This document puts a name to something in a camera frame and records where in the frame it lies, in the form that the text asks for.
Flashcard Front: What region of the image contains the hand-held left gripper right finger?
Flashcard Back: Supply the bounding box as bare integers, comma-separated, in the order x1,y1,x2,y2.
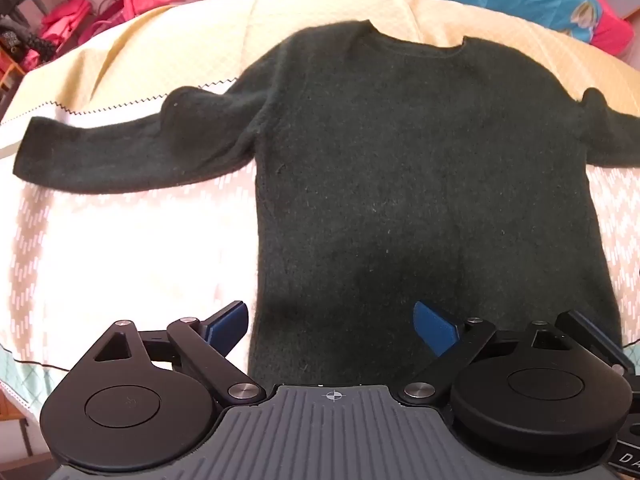
400,301,581,406

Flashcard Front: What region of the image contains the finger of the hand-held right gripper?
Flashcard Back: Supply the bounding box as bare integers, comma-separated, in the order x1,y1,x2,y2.
555,309,637,370

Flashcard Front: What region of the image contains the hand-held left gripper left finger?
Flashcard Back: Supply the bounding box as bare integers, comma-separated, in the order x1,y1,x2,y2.
92,301,266,406

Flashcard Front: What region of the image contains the dark green sweater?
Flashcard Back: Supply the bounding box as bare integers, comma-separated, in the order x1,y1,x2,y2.
12,19,640,389

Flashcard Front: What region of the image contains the pink clothes pile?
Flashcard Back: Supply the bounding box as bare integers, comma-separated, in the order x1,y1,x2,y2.
40,0,95,37

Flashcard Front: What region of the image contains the yellow patterned blanket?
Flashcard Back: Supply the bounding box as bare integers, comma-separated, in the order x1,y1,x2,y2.
0,0,640,416

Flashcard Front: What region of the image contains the pale pink bag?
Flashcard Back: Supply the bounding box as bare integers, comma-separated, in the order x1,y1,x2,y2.
91,0,127,42

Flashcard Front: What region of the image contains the dark spotted cloth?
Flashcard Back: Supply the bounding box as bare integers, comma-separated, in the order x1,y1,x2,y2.
0,14,57,63

